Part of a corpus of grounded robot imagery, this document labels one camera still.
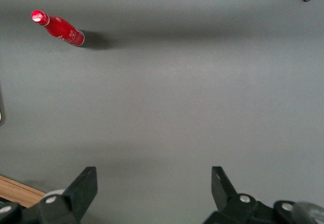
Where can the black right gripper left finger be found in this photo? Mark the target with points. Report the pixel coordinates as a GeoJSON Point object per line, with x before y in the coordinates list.
{"type": "Point", "coordinates": [81, 191]}

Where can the red soda bottle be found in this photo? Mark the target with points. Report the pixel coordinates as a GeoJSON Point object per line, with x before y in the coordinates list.
{"type": "Point", "coordinates": [62, 30]}

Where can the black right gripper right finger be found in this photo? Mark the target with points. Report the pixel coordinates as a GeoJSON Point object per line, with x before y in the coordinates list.
{"type": "Point", "coordinates": [225, 196]}

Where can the wooden drawer cabinet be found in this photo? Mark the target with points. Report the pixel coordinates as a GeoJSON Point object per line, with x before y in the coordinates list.
{"type": "Point", "coordinates": [17, 189]}

